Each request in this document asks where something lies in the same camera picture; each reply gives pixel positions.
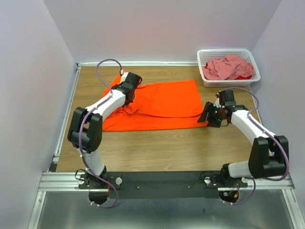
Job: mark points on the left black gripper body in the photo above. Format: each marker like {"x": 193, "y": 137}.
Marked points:
{"x": 133, "y": 99}

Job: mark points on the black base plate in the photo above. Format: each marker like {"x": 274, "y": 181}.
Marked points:
{"x": 159, "y": 185}

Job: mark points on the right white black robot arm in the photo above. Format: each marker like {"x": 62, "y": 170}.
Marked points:
{"x": 269, "y": 156}

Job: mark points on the pink t shirt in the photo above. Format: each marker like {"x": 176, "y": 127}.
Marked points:
{"x": 227, "y": 68}

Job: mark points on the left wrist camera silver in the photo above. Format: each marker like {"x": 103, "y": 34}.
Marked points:
{"x": 123, "y": 77}

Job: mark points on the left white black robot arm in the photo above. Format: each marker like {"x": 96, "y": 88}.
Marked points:
{"x": 85, "y": 131}

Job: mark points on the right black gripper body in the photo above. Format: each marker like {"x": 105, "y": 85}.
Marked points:
{"x": 215, "y": 118}

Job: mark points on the white plastic basket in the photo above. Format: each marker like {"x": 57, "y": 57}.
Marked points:
{"x": 203, "y": 56}

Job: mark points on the orange t shirt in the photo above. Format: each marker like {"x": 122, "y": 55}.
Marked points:
{"x": 159, "y": 106}

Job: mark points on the red t shirt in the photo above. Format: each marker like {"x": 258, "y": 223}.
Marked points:
{"x": 243, "y": 77}

